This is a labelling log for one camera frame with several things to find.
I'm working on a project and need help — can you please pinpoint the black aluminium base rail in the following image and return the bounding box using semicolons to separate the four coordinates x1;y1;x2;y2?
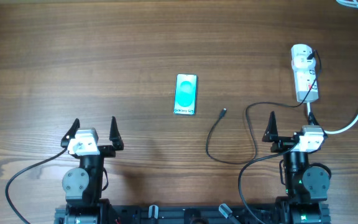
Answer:
54;203;331;224

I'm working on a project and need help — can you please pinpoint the white power strip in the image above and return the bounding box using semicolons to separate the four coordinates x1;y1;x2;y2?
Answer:
291;44;319;103

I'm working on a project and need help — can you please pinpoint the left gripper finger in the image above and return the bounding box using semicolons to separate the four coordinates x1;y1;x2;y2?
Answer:
60;118;80;148
109;116;124;151

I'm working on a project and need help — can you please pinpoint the Galaxy S25 smartphone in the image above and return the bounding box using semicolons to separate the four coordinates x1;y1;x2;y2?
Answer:
173;74;198;115

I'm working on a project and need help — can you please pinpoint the white charger plug adapter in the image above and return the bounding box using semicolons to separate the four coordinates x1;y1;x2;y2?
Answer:
291;55;316;72

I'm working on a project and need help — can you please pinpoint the black USB charging cable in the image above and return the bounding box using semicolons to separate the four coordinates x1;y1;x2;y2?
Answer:
205;49;323;166

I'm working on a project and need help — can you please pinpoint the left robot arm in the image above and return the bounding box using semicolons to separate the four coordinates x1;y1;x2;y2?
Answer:
54;117;124;224

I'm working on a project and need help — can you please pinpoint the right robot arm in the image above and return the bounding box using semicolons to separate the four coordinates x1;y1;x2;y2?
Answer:
262;112;332;224

